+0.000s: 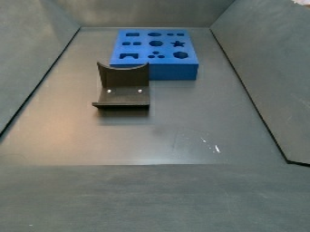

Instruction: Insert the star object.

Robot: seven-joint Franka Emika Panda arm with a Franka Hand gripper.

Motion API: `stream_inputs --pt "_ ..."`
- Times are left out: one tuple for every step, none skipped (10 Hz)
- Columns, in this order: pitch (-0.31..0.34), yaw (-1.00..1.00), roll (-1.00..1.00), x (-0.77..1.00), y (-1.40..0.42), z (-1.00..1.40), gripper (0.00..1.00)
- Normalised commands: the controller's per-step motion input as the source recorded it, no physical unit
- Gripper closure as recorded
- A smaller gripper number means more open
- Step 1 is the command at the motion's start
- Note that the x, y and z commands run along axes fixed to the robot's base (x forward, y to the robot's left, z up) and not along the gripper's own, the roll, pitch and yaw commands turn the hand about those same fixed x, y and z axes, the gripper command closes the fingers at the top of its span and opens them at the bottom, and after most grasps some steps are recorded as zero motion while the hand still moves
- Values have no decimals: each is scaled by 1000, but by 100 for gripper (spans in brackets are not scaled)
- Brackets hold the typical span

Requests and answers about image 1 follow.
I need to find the black curved holder stand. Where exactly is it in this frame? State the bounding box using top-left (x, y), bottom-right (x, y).
top-left (92, 63), bottom-right (149, 109)

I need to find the blue shape sorting block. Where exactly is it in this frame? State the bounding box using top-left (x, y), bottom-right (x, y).
top-left (109, 29), bottom-right (198, 81)

